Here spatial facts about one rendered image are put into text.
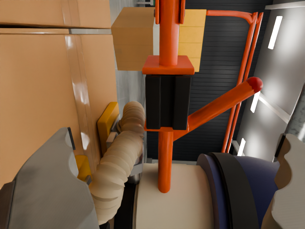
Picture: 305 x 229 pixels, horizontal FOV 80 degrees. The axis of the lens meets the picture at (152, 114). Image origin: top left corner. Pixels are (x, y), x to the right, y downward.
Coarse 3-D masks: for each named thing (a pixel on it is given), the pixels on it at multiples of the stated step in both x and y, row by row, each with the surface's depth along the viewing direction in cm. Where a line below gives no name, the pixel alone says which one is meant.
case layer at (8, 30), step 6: (0, 30) 58; (6, 30) 61; (12, 30) 63; (18, 30) 66; (24, 30) 68; (30, 30) 71; (36, 30) 75; (42, 30) 78; (48, 30) 82; (54, 30) 87; (60, 30) 92; (66, 30) 97
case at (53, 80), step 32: (0, 64) 14; (32, 64) 17; (64, 64) 23; (96, 64) 34; (0, 96) 14; (32, 96) 18; (64, 96) 23; (96, 96) 34; (0, 128) 14; (32, 128) 18; (96, 128) 35; (0, 160) 14; (96, 160) 35
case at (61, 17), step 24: (0, 0) 14; (24, 0) 16; (48, 0) 19; (72, 0) 24; (96, 0) 33; (0, 24) 15; (24, 24) 16; (48, 24) 20; (72, 24) 25; (96, 24) 33
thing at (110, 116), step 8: (112, 104) 41; (104, 112) 38; (112, 112) 38; (104, 120) 35; (112, 120) 38; (104, 128) 35; (112, 128) 37; (104, 136) 36; (104, 144) 37; (104, 152) 38
